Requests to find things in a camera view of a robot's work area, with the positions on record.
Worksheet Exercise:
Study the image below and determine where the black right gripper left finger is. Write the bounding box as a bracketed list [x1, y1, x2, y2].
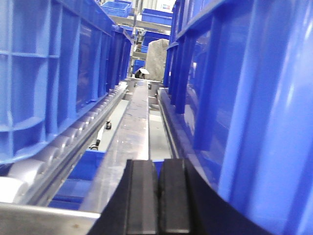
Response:
[88, 160, 158, 235]

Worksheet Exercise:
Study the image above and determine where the lower blue bin left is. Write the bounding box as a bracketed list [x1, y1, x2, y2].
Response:
[48, 150, 106, 210]

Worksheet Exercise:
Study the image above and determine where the steel front stop bar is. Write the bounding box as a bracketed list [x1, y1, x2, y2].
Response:
[0, 203, 100, 235]

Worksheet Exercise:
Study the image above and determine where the white roller track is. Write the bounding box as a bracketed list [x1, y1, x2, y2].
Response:
[0, 81, 128, 206]

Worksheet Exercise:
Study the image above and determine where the distant blue bin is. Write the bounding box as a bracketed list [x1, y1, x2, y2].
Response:
[142, 8, 173, 25]
[101, 0, 132, 18]

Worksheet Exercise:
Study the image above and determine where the blue bin left front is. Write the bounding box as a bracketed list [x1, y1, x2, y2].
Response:
[0, 0, 115, 165]

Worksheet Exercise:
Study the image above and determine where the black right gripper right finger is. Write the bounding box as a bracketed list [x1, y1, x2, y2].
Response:
[159, 159, 269, 235]

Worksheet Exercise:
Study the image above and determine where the grey covered object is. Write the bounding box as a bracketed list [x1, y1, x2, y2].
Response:
[145, 39, 169, 82]

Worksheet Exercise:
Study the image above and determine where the blue bin right front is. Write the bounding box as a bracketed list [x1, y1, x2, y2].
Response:
[160, 0, 313, 235]

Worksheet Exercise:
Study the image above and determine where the blue bin left rear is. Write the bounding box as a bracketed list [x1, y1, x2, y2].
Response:
[106, 25, 133, 92]

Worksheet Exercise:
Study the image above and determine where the distant blue bin right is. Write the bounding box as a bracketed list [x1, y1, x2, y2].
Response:
[142, 8, 173, 25]

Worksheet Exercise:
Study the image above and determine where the distant blue bin left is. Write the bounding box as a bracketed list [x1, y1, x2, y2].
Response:
[101, 0, 132, 18]

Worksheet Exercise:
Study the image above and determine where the steel divider rail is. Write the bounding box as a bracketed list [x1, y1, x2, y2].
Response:
[80, 79, 149, 213]

